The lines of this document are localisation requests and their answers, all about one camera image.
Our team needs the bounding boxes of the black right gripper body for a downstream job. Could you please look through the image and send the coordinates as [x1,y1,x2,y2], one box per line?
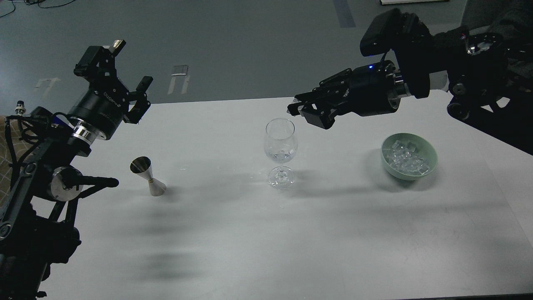
[339,60,407,117]

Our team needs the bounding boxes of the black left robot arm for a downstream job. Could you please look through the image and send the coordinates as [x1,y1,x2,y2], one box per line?
[1,40,153,300]

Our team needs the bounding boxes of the person in grey hoodie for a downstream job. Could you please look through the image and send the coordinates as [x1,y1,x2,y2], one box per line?
[461,0,533,47]

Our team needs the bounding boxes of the green bowl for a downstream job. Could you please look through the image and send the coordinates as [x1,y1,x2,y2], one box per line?
[380,132,438,181]

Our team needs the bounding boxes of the clear wine glass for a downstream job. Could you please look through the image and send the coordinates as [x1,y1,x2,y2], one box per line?
[263,118,298,190]

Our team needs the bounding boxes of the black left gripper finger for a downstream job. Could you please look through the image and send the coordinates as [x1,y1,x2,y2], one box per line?
[123,76,154,124]
[74,40,127,90]

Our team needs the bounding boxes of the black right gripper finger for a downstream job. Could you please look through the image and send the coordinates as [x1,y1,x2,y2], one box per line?
[294,68,352,103]
[289,100,353,130]

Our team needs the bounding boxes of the clear ice cubes pile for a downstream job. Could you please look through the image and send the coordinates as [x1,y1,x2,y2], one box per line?
[384,139,431,175]

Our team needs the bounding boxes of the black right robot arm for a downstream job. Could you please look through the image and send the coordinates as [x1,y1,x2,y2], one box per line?
[287,8,533,154]

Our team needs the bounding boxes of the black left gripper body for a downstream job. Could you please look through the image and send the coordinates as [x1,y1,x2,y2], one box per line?
[68,81,128,140]

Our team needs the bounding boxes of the black floor cables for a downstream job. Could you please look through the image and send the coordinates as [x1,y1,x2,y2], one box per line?
[0,0,77,19]

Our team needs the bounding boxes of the grey floor plate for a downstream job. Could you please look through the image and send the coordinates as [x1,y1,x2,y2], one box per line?
[171,65,189,77]

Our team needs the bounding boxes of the steel cocktail jigger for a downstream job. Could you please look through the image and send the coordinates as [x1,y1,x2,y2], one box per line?
[130,156,167,196]

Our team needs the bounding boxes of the beige checkered sofa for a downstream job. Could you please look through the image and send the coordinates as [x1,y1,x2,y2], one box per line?
[0,115,30,204]

